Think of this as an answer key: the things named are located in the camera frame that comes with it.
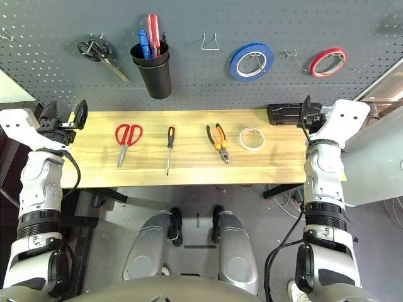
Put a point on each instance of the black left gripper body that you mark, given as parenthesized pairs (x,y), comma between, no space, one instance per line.
(58,133)

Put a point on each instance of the short black floor tape strip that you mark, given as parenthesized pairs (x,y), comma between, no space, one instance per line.
(197,220)

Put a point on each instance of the white tape roll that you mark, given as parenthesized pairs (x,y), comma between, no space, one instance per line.
(240,139)

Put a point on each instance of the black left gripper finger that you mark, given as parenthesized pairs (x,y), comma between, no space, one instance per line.
(80,114)
(48,113)

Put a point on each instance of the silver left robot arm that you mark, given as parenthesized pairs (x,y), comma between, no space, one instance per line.
(37,188)

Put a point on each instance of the light grey side panel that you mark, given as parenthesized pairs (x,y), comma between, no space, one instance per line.
(374,170)

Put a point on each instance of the black tool case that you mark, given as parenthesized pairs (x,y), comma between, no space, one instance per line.
(283,114)

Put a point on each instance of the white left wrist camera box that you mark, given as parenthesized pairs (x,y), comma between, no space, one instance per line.
(15,126)

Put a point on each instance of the blue tape roll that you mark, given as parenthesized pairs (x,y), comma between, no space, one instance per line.
(234,70)

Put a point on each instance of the black plastic cup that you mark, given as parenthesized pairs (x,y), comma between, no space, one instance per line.
(157,81)
(157,61)

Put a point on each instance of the black robot right foot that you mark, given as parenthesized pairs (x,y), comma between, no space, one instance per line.
(218,220)

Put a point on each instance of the silver robot left leg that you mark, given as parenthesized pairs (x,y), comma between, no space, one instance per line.
(145,251)

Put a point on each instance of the red tape roll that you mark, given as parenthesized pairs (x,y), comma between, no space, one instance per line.
(315,59)

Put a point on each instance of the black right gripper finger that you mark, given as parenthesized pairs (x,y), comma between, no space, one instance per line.
(304,111)

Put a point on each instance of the silver robot leg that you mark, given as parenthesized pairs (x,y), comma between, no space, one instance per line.
(145,251)
(237,251)

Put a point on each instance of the silver robot right leg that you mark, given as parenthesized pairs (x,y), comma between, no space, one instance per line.
(237,251)

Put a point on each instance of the orange black screwdriver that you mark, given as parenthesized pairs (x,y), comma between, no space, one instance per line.
(171,138)

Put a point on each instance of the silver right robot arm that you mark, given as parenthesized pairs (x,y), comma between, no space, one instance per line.
(324,176)

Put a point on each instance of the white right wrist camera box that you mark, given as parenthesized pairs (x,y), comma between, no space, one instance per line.
(343,121)

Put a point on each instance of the orange black pliers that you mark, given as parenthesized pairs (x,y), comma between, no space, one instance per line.
(220,148)

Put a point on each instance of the long black floor tape strip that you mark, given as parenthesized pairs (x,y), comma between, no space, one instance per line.
(201,246)

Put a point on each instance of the grey metal pegboard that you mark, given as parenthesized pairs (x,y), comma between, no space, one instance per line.
(195,81)

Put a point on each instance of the black robot foot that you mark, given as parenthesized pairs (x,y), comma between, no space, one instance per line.
(176,226)
(218,220)

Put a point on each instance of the white sneaker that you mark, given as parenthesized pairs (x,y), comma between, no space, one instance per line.
(297,292)

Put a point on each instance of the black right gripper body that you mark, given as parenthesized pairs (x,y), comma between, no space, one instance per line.
(318,119)

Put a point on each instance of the black robot left foot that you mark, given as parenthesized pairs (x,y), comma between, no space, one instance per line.
(176,226)

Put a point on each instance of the red transparent screwdriver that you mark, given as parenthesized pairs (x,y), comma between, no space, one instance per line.
(153,31)

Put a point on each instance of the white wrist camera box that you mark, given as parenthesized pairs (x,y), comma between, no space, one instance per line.
(343,121)
(15,126)

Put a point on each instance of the grey robot torso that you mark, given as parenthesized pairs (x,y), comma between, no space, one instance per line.
(201,292)

